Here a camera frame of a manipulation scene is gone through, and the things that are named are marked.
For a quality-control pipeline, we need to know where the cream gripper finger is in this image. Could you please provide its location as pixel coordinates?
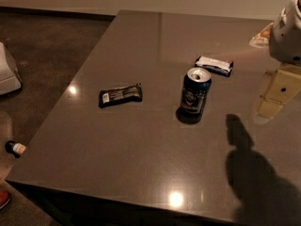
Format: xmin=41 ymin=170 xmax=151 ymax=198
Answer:
xmin=256 ymin=64 xmax=301 ymax=118
xmin=249 ymin=24 xmax=273 ymax=48

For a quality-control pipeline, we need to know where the blue pepsi can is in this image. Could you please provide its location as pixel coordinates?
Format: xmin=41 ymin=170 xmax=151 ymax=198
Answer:
xmin=180 ymin=67 xmax=212 ymax=115

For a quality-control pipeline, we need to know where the white and blue snack packet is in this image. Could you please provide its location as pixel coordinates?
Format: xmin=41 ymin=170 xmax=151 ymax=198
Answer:
xmin=195 ymin=56 xmax=233 ymax=77

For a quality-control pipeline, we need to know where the white robot base on floor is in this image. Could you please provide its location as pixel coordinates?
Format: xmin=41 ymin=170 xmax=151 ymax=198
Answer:
xmin=0 ymin=42 xmax=22 ymax=95

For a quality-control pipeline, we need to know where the red object at floor edge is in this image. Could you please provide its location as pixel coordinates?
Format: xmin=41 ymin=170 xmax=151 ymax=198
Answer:
xmin=0 ymin=190 xmax=11 ymax=209

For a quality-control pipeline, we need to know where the black snack bar wrapper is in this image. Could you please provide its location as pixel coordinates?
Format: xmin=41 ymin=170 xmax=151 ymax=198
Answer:
xmin=99 ymin=83 xmax=143 ymax=108

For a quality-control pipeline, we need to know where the small bottle on floor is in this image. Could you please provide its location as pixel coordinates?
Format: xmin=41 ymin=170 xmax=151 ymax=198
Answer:
xmin=5 ymin=140 xmax=26 ymax=158

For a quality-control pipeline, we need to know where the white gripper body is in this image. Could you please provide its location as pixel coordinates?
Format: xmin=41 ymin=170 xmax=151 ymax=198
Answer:
xmin=269 ymin=0 xmax=301 ymax=64

